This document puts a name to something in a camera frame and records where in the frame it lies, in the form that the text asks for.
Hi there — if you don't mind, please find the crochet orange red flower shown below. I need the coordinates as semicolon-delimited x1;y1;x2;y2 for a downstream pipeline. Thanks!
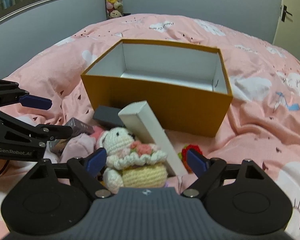
177;143;204;173

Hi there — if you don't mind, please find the pink zip pouch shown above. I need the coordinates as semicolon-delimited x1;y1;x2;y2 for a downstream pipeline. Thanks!
59;126;104;163

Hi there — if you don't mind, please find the white crochet bunny doll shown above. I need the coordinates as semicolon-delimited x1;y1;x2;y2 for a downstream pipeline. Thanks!
98;127;168;194

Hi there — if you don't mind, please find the dark grey small box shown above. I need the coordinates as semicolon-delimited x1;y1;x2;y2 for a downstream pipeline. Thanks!
93;105;125;129

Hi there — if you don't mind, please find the long white cardboard box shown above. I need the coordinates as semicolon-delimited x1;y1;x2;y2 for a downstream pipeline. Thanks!
118;101;188;176

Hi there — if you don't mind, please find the orange cardboard storage box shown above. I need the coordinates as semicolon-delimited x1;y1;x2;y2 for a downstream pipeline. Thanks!
81;39;233;137

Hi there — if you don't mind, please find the pink cloud print duvet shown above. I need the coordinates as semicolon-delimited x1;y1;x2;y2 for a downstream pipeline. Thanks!
2;14;300;239

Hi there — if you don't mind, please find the cream room door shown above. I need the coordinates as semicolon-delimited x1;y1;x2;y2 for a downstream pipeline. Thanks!
273;0;300;61

